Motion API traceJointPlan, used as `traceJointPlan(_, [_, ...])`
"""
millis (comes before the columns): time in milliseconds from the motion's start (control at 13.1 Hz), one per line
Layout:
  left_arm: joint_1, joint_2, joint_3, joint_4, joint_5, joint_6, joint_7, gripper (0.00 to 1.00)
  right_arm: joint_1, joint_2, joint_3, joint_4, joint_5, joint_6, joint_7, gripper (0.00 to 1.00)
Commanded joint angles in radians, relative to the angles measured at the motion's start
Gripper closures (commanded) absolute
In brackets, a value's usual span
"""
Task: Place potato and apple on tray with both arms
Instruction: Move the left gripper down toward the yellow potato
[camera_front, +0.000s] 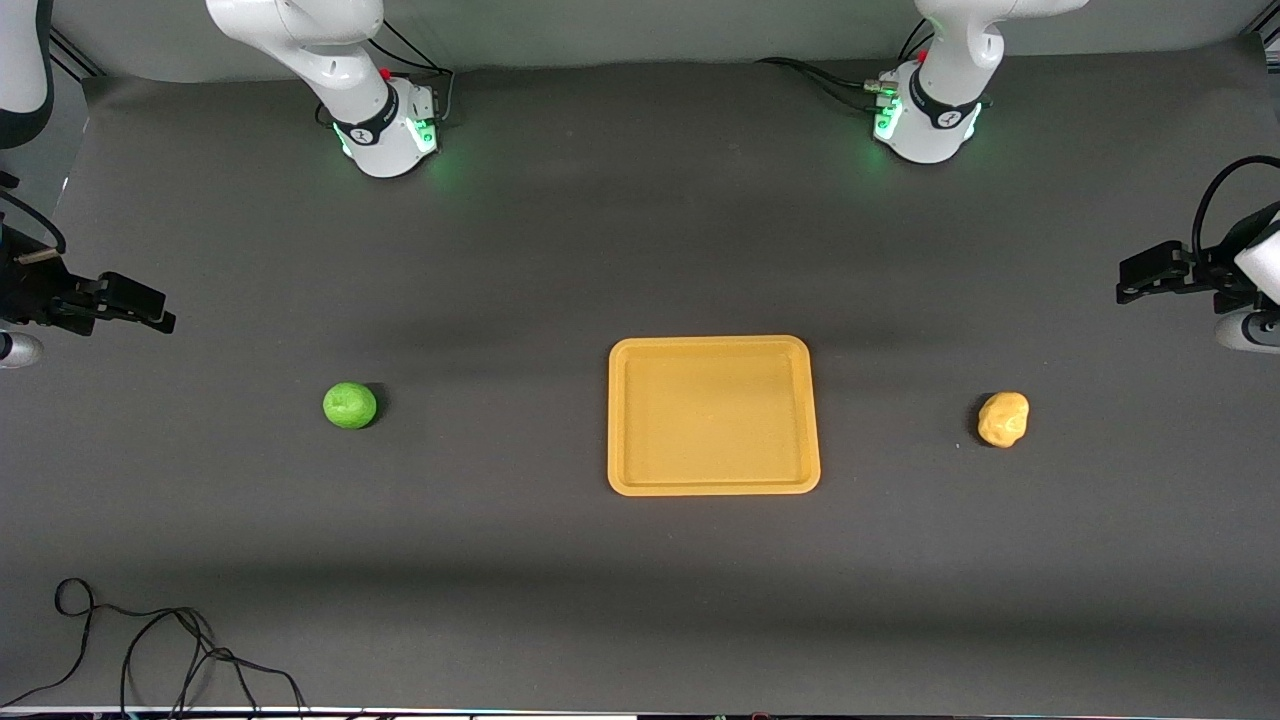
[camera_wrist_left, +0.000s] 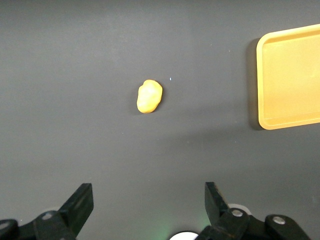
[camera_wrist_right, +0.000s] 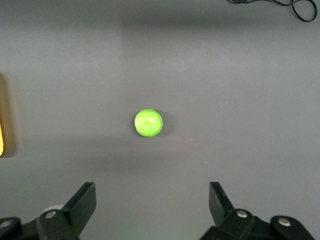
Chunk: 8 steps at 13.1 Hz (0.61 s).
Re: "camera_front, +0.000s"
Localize yellow potato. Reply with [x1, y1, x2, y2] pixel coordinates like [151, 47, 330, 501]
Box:
[977, 391, 1031, 450]

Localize green apple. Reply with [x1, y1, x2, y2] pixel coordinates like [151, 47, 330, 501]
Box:
[322, 381, 379, 431]

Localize orange plastic tray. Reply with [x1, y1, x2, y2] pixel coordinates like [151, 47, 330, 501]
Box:
[607, 335, 822, 497]

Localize dark grey table mat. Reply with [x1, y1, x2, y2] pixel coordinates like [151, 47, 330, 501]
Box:
[0, 35, 1280, 713]

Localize metal frame rail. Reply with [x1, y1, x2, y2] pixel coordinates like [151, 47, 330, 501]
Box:
[45, 28, 104, 79]

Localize thin black loose cable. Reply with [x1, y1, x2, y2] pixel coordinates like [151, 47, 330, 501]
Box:
[0, 578, 306, 716]

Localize black right arm base cables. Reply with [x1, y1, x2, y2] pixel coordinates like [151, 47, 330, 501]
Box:
[318, 20, 457, 128]

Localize black arm base cables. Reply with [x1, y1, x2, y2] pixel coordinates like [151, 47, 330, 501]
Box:
[755, 18, 936, 113]
[318, 20, 457, 128]

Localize black left arm base cables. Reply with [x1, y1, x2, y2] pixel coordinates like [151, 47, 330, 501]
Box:
[755, 18, 936, 113]

